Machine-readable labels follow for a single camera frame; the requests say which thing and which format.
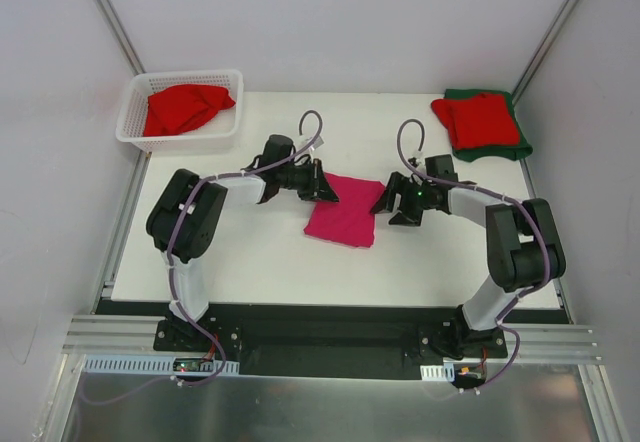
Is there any pink t shirt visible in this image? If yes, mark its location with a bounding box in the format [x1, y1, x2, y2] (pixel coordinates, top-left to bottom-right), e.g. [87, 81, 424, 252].
[304, 174, 385, 248]

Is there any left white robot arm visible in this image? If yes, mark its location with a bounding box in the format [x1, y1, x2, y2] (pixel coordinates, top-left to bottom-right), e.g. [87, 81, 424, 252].
[146, 135, 339, 351]

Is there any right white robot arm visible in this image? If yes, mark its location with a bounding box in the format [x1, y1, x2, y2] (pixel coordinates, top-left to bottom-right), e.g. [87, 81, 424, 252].
[370, 155, 566, 357]

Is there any white plastic basket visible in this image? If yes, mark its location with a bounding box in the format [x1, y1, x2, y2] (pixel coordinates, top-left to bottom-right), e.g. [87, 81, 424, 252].
[115, 69, 244, 153]

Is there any folded red t shirt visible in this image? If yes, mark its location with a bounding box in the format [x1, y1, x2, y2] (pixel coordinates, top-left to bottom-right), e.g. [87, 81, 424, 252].
[431, 93, 520, 150]

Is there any folded green t shirt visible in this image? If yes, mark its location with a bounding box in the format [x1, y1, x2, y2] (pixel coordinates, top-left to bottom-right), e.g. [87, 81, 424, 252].
[444, 88, 534, 162]

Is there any red crumpled t shirt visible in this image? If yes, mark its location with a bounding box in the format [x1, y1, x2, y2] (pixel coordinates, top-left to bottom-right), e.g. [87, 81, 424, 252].
[143, 84, 236, 137]

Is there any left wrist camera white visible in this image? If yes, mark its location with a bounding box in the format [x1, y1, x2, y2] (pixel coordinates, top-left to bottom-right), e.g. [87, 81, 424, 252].
[298, 136, 324, 153]

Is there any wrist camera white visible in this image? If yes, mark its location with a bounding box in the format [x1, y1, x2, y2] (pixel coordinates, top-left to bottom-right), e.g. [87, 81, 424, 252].
[298, 136, 324, 153]
[407, 152, 424, 168]

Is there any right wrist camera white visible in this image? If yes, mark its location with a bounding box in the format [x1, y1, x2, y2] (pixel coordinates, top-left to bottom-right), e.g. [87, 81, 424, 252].
[407, 152, 424, 168]

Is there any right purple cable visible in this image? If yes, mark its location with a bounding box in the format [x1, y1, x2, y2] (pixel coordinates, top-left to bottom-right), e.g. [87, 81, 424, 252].
[397, 119, 554, 403]

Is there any purple cable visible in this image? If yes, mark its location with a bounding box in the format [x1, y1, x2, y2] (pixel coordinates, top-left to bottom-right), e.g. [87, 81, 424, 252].
[79, 110, 324, 406]
[397, 119, 554, 403]

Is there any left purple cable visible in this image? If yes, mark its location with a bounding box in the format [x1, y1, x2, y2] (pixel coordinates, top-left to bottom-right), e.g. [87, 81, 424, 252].
[79, 110, 324, 406]

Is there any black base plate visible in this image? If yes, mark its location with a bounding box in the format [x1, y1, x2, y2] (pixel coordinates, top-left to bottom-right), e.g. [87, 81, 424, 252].
[94, 299, 574, 378]

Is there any right grey cable duct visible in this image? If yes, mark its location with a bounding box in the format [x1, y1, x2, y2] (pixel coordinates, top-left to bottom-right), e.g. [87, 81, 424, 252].
[420, 363, 455, 383]

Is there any grey cable duct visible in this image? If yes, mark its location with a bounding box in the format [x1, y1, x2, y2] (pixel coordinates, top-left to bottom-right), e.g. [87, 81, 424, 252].
[84, 355, 240, 377]
[420, 363, 455, 383]

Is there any left grey cable duct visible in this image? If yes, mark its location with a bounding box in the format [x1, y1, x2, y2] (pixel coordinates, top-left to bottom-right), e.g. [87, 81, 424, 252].
[84, 355, 240, 377]

